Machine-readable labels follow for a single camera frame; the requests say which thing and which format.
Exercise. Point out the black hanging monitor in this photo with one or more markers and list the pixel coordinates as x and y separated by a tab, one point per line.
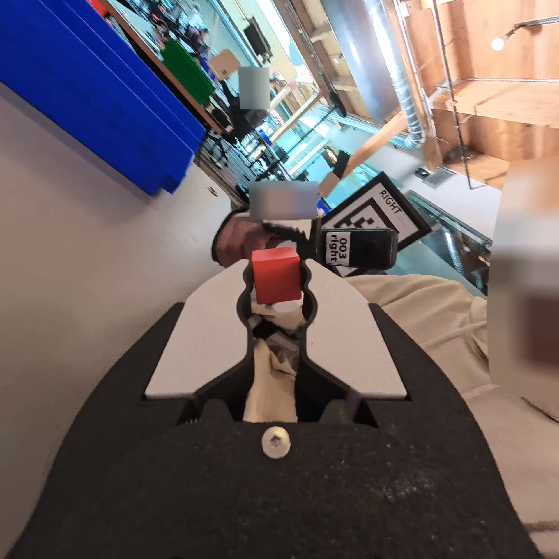
257	37

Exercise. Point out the wooden post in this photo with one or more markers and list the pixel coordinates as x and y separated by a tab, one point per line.
375	144

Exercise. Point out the person's cream sweater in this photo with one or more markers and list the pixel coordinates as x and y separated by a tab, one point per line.
436	314

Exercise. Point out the green table cover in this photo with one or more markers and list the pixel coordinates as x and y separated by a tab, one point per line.
187	70

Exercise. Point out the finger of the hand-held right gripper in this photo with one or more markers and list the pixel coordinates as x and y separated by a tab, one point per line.
290	227
284	308

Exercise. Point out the wooden edged table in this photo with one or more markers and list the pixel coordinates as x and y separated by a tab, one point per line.
174	74

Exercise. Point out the metal conduit pipe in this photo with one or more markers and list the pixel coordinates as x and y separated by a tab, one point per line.
454	96

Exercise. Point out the grey vent grille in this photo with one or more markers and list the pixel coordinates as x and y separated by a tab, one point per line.
434	177

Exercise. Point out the silver ventilation duct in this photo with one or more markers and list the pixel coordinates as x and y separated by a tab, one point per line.
375	52

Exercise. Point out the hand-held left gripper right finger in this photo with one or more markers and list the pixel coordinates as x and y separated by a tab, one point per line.
349	345

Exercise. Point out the red wooden cube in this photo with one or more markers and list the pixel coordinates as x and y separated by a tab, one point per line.
277	277

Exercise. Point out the blue plastic bin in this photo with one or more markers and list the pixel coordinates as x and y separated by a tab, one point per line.
87	87

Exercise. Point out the brown cardboard box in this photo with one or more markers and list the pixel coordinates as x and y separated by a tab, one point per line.
223	64

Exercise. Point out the ceiling spotlight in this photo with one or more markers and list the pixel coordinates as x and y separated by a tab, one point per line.
498	43

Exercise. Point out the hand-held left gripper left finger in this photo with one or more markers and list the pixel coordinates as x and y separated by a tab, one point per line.
201	345

